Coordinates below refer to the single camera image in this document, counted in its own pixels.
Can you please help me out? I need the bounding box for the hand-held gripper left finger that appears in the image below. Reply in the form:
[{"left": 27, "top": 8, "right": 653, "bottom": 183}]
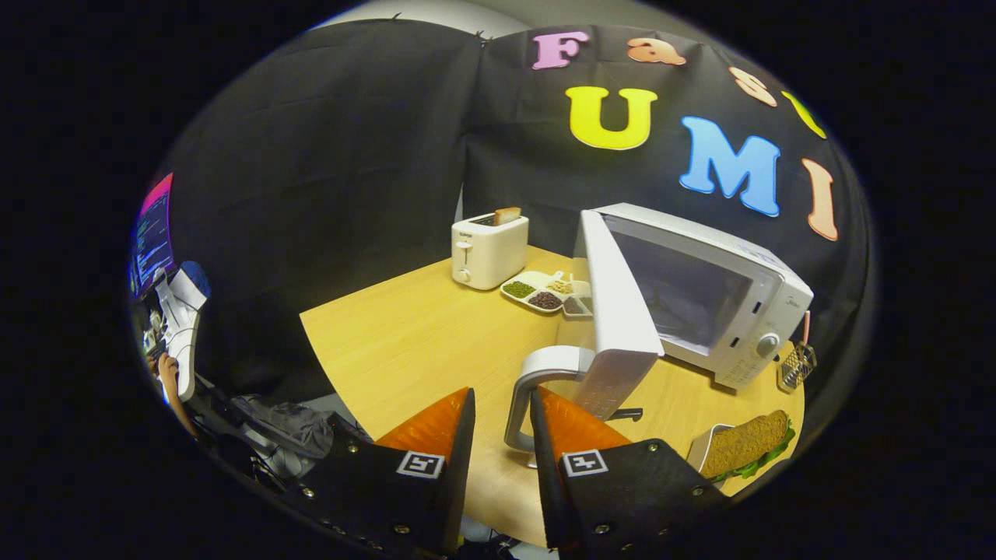
[{"left": 280, "top": 387, "right": 477, "bottom": 557}]

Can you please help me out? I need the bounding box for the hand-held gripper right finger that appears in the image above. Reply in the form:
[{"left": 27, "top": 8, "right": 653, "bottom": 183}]
[{"left": 529, "top": 387, "right": 732, "bottom": 557}]

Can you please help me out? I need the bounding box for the white microwave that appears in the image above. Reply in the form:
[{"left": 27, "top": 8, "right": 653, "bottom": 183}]
[{"left": 503, "top": 203, "right": 815, "bottom": 453}]

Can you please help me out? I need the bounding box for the brown bread lettuce sandwich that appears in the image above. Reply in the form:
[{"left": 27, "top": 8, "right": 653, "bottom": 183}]
[{"left": 700, "top": 410, "right": 797, "bottom": 483}]

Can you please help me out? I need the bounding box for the white rectangular dish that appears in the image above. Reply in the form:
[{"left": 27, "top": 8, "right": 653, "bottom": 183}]
[{"left": 686, "top": 424, "right": 732, "bottom": 491}]

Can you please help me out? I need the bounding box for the grey cloth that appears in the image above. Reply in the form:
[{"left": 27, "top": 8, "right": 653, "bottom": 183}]
[{"left": 230, "top": 393, "right": 335, "bottom": 460}]

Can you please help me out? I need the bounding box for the white divided snack tray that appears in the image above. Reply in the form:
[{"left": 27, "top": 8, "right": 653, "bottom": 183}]
[{"left": 500, "top": 270, "right": 594, "bottom": 320}]

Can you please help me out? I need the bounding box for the white toaster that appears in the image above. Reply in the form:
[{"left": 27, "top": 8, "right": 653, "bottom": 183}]
[{"left": 451, "top": 208, "right": 530, "bottom": 292}]

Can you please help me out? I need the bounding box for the white and blue object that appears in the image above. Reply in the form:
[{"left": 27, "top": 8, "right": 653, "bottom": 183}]
[{"left": 152, "top": 261, "right": 212, "bottom": 401}]

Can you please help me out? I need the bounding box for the computer monitor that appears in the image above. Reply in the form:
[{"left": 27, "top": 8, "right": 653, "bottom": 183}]
[{"left": 128, "top": 173, "right": 176, "bottom": 300}]

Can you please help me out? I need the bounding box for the wire mesh holder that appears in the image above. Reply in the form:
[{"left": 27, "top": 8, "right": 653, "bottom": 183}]
[{"left": 777, "top": 342, "right": 818, "bottom": 392}]

